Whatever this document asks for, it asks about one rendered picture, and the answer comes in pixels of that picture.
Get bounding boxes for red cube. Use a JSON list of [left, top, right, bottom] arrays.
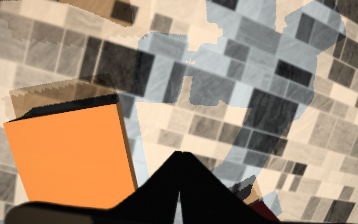
[[250, 200, 280, 221]]

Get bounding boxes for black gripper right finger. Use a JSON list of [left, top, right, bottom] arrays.
[[180, 151, 352, 224]]

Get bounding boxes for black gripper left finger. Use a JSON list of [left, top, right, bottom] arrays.
[[4, 151, 184, 224]]

